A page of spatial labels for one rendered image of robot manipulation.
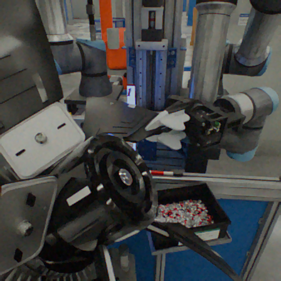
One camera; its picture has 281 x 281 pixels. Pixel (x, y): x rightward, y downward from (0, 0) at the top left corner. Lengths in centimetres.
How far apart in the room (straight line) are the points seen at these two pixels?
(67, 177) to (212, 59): 47
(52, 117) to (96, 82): 74
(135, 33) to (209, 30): 58
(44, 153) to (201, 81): 44
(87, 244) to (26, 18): 31
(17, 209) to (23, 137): 11
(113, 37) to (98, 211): 390
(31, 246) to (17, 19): 29
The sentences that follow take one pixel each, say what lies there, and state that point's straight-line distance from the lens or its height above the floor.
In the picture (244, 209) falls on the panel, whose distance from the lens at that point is 101.
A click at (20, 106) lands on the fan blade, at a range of 32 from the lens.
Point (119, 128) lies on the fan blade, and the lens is 44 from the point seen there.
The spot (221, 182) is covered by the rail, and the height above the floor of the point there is 85.
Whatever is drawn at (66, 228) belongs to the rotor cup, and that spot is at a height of 120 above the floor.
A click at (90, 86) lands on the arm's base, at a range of 104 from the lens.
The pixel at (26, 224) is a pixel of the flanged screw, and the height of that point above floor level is 123.
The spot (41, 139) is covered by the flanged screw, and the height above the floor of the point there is 126.
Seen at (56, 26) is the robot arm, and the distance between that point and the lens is 97.
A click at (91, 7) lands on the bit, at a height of 139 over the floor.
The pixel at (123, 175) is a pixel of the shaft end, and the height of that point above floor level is 123.
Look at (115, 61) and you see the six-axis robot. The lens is 420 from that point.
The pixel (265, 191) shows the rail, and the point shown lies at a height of 83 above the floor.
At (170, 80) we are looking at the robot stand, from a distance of 120.
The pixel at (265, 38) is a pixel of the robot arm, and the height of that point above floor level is 130.
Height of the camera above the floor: 140
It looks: 31 degrees down
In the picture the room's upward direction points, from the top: straight up
